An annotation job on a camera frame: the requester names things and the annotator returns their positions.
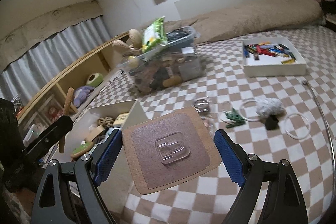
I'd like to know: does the green plastic clip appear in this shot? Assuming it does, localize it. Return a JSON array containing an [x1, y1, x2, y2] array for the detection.
[[224, 108, 245, 128]]

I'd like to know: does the square wooden hook board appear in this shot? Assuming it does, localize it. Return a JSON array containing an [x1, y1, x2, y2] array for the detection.
[[122, 107, 222, 194]]

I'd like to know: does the small black cube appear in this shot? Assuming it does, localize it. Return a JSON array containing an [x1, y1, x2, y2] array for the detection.
[[265, 115, 279, 131]]

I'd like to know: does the green dinosaur round coaster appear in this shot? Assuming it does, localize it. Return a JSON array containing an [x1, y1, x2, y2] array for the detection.
[[70, 141, 94, 159]]

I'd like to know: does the white cardboard storage box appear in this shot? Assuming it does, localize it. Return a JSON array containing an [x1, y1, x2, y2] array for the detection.
[[48, 99, 150, 214]]

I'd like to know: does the wooden shelf unit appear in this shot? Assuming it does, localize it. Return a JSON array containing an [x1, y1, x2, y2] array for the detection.
[[17, 32, 129, 136]]

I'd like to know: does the purple plush toy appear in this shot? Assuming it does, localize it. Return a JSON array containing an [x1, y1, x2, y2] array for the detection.
[[73, 86, 95, 108]]

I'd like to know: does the yellow tissue pack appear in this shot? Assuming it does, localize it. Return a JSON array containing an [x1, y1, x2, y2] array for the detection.
[[113, 113, 129, 128]]

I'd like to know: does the avocado plush toy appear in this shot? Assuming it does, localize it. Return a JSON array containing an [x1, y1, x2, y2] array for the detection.
[[86, 73, 104, 88]]

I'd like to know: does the grey curtain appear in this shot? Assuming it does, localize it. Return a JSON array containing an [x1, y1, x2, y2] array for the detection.
[[1, 16, 111, 104]]

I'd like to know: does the brown tape roll in bag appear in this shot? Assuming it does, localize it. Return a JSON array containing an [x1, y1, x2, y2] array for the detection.
[[192, 97, 211, 115]]

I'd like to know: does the beige knitted plush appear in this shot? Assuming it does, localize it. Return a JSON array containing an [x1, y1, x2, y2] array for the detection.
[[112, 29, 143, 57]]

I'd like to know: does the metal back scratcher rod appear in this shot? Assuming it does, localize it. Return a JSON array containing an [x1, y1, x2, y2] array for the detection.
[[301, 80, 336, 177]]

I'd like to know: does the white tray of lighters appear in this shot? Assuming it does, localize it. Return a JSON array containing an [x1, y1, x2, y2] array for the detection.
[[242, 37, 307, 77]]

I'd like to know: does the clear plastic storage bin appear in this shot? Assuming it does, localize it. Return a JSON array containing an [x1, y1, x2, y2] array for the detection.
[[118, 26, 203, 94]]

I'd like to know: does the green wet wipes pack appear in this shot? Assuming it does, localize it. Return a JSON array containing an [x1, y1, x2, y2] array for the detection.
[[142, 16, 168, 52]]

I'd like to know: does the beige fluffy blanket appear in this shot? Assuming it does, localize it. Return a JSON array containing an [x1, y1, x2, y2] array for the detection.
[[165, 0, 325, 44]]

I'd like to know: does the white plastic ring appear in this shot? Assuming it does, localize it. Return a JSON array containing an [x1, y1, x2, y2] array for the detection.
[[240, 99, 263, 123], [283, 113, 312, 140]]

